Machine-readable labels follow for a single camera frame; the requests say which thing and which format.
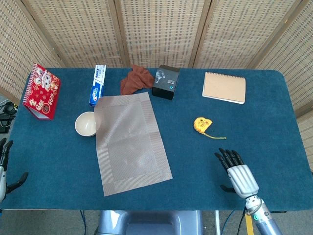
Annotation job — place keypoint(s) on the grey blue robot torso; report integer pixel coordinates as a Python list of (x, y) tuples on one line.
[(151, 222)]

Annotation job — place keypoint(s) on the black cardboard box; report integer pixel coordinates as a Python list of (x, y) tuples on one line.
[(162, 90)]

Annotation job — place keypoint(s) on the brown crumpled cloth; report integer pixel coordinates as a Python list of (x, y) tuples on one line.
[(134, 82)]

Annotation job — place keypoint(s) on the woven bamboo folding screen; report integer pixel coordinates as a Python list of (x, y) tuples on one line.
[(159, 29)]

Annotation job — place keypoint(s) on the yellow tape measure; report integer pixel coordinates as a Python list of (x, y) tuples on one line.
[(201, 123)]

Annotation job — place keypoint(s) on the kraft spiral notebook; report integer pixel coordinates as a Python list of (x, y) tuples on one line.
[(223, 88)]

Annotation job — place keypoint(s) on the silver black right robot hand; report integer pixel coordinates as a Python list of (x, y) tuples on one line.
[(242, 181)]

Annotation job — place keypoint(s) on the grey woven placemat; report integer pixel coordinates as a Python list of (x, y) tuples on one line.
[(129, 147)]

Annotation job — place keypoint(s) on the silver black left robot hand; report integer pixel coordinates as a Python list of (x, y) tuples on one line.
[(2, 178)]

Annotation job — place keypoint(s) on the cream ceramic bowl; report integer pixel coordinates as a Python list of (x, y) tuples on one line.
[(84, 124)]

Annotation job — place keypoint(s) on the blue white toothpaste box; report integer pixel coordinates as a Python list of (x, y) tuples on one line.
[(97, 83)]

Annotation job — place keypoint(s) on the red desk calendar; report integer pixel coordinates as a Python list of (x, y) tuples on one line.
[(42, 93)]

